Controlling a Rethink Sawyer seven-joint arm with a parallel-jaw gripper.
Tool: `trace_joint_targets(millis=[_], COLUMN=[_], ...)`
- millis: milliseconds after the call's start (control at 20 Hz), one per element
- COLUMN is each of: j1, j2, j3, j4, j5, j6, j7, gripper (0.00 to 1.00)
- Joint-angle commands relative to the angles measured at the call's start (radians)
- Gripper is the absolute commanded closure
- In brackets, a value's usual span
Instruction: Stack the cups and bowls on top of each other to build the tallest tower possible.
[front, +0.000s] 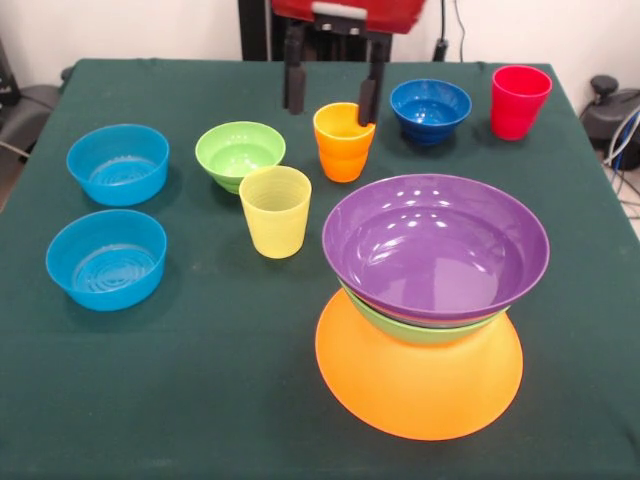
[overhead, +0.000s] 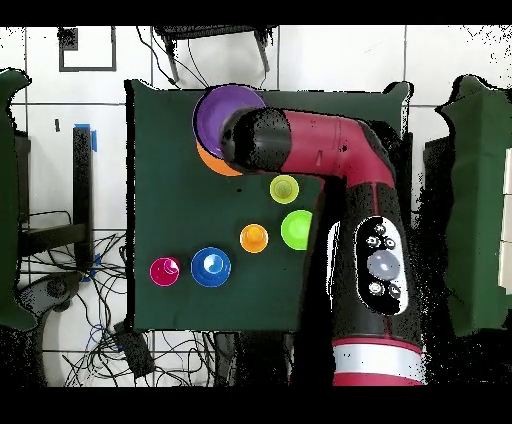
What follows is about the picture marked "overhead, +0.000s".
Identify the orange cup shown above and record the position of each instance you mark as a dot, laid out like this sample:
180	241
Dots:
254	238

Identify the large orange bowl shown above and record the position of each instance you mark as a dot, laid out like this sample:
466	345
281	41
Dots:
216	164

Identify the purple bowl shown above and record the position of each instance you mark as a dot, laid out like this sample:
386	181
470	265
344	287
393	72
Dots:
216	116

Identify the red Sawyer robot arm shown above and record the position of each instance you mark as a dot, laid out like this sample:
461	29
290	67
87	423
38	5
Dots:
332	144

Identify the yellow cup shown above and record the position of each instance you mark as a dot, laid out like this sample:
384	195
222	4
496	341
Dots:
284	189

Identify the small green bowl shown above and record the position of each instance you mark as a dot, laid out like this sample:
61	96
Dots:
296	229

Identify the dark blue bowl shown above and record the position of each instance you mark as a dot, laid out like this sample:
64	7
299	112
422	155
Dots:
210	267

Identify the dark green tablecloth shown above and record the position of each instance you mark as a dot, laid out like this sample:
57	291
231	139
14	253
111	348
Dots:
180	200

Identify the red cup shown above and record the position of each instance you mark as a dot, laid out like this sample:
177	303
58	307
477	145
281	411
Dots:
164	272

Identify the black metal stand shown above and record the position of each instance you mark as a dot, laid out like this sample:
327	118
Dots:
438	168
82	192

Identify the blue tape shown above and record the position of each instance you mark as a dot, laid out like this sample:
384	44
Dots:
94	140

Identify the black stool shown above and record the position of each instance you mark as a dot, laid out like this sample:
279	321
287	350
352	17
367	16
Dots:
216	31

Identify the black power adapter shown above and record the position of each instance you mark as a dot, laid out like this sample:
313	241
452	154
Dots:
134	352

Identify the green cloth side table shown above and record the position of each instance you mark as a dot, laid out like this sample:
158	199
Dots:
8	200
476	200

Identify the white boxes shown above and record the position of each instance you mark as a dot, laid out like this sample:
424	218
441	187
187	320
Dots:
507	224

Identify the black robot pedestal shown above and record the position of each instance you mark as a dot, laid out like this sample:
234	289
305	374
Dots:
256	356

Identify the black square floor frame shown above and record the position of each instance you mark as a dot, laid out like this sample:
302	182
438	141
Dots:
68	40

